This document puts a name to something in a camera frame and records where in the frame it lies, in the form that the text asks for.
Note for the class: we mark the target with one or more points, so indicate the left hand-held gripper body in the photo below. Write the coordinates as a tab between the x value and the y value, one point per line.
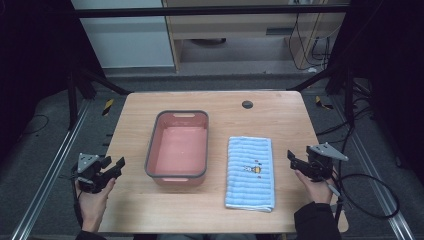
87	170

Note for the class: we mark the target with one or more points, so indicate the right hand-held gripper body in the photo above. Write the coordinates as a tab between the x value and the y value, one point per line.
321	160

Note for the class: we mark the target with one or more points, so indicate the person's right hand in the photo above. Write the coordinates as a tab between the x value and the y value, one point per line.
316	191

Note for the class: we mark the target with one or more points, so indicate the person's left hand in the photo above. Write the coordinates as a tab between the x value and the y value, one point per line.
95	203

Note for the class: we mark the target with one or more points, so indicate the blue striped towel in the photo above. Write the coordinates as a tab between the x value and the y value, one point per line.
250	173

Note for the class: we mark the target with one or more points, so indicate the yellow black floor tape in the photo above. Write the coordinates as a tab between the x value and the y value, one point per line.
321	102
107	106

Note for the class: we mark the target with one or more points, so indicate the pink basin with grey rim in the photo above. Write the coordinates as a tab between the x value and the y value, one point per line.
178	148

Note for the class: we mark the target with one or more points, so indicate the black metal stand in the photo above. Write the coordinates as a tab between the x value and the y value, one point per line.
72	100
348	96

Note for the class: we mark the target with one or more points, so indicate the black curtain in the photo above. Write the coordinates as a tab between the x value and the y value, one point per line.
396	83
33	66

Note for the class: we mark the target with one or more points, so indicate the white cabinet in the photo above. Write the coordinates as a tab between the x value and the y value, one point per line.
128	36

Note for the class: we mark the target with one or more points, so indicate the light wooden desk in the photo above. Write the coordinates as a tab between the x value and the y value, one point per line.
233	23

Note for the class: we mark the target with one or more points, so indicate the aluminium floor rail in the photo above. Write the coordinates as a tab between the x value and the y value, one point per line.
376	186
46	180

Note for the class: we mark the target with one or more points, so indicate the black horizontal frame bar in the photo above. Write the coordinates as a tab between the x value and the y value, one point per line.
200	12

